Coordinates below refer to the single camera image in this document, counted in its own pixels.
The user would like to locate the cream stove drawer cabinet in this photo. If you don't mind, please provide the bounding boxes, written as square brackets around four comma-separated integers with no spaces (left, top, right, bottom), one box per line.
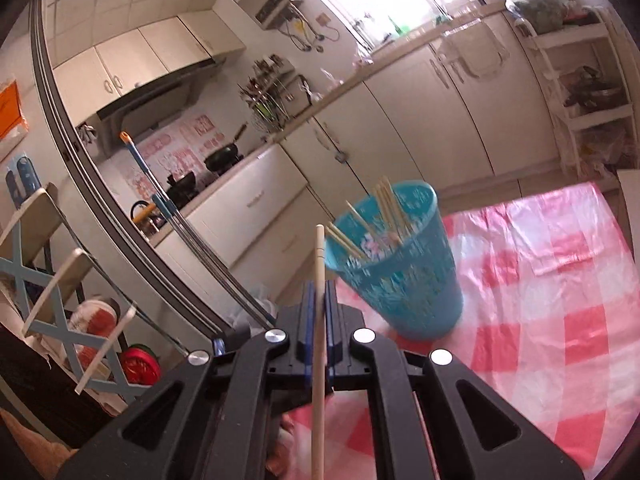
[150,145,341,271]

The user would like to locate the plastic bag of greens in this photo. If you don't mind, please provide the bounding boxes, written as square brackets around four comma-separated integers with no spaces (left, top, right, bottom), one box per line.
[502,0,576,31]

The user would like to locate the blue handled broom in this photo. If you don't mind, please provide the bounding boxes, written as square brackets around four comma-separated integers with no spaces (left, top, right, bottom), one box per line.
[119,131,251,341]

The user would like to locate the white trolley rack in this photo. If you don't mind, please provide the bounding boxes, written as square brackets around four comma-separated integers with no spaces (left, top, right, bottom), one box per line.
[515,7,640,181]

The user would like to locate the cream sink base cabinets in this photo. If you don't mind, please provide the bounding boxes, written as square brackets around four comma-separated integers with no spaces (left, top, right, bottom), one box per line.
[280,10,566,201]

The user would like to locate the wall utensil rack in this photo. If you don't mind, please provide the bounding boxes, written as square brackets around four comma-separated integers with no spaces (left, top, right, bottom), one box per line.
[237,57,311,136]

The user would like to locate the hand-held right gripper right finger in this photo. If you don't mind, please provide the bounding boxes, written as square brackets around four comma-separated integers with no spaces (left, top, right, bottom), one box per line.
[324,280,586,480]

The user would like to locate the cream upper cabinets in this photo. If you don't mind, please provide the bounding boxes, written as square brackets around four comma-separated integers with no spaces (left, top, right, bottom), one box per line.
[50,10,246,108]

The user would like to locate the wooden rack with blue cross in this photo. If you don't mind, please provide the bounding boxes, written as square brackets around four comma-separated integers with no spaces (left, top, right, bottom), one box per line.
[0,182,138,403]

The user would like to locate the pink wall decal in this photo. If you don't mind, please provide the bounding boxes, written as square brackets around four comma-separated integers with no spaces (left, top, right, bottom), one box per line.
[125,115,236,186]

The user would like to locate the red round tin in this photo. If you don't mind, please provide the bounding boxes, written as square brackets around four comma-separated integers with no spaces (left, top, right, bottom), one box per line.
[120,344,162,386]

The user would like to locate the metal pot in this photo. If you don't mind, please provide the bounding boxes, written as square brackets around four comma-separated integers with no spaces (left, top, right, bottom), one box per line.
[565,77,626,111]

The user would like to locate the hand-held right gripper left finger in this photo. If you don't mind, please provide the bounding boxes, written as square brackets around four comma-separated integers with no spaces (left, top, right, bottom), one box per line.
[55,280,321,480]

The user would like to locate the pink checkered plastic tablecloth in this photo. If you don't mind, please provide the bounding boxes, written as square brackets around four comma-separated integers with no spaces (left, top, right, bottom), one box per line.
[270,182,640,480]

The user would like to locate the black wok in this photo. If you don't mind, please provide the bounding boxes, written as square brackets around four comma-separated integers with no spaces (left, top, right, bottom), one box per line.
[204,125,248,173]

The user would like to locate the black range hood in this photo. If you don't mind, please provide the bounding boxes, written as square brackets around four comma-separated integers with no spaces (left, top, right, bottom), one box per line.
[95,57,226,133]

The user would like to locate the white hanging plastic bag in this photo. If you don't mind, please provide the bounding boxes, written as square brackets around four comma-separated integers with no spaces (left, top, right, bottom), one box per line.
[440,35,506,81]

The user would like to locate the small black pan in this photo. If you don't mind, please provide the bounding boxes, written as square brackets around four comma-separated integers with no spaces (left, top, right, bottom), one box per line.
[165,170,198,198]

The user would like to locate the group of wooden chopsticks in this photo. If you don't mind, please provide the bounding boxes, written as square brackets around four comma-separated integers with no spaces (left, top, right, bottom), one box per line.
[326,176,416,261]

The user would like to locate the teal perforated plastic basket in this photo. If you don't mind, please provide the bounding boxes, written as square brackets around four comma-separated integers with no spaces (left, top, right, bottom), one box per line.
[324,180,465,341]

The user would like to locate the single bamboo chopstick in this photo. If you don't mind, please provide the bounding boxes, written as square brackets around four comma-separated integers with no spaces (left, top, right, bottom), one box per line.
[311,225,328,480]

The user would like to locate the orange wall sign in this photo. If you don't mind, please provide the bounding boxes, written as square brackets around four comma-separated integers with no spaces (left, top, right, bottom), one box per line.
[0,77,28,158]

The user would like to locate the red and white stuffed toy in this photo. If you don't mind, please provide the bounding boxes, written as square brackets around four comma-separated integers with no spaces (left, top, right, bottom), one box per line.
[67,297,121,366]

